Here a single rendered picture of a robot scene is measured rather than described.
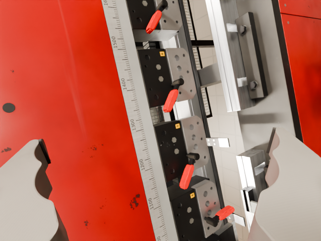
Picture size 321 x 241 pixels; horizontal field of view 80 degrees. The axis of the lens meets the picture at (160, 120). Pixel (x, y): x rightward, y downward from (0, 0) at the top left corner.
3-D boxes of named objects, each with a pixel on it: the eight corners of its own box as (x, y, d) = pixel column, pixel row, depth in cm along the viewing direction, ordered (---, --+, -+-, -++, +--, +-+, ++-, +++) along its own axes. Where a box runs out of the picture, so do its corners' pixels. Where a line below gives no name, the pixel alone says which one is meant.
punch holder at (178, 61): (197, 97, 57) (150, 107, 49) (180, 102, 65) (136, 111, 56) (187, 47, 57) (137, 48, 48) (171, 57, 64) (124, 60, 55)
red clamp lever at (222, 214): (237, 212, 57) (214, 228, 52) (225, 207, 61) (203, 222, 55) (235, 206, 57) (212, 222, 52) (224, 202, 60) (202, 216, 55)
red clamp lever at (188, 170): (183, 189, 48) (196, 152, 50) (174, 185, 51) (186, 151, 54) (188, 191, 48) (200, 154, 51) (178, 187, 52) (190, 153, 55)
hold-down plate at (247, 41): (268, 95, 70) (263, 96, 68) (254, 98, 74) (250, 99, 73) (252, 12, 68) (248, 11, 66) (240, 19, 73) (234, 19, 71)
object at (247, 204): (262, 238, 74) (257, 243, 72) (254, 235, 76) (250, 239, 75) (252, 188, 73) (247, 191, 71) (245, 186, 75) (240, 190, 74)
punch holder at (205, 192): (224, 225, 60) (183, 255, 51) (204, 215, 67) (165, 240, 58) (214, 178, 59) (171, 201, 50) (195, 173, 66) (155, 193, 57)
